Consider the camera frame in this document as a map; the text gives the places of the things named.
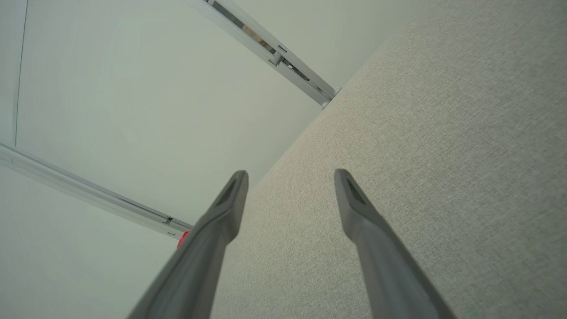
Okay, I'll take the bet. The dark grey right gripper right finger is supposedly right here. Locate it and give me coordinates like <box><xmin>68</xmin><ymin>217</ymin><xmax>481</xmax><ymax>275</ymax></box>
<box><xmin>334</xmin><ymin>168</ymin><xmax>457</xmax><ymax>319</ymax></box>

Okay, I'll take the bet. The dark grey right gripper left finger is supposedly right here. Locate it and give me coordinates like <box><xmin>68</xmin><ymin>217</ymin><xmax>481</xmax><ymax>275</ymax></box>
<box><xmin>128</xmin><ymin>170</ymin><xmax>249</xmax><ymax>319</ymax></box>

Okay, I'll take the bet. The grey fabric sofa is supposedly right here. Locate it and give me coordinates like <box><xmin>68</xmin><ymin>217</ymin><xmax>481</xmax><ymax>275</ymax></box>
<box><xmin>210</xmin><ymin>0</ymin><xmax>567</xmax><ymax>319</ymax></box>

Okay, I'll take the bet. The grey slotted corner partition post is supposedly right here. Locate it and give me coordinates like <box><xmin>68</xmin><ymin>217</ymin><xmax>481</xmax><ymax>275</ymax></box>
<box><xmin>0</xmin><ymin>143</ymin><xmax>194</xmax><ymax>240</ymax></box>

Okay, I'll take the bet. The grey metal partition post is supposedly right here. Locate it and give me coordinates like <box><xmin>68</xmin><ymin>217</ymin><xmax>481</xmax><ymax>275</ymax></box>
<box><xmin>216</xmin><ymin>0</ymin><xmax>342</xmax><ymax>100</ymax></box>
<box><xmin>186</xmin><ymin>0</ymin><xmax>330</xmax><ymax>110</ymax></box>

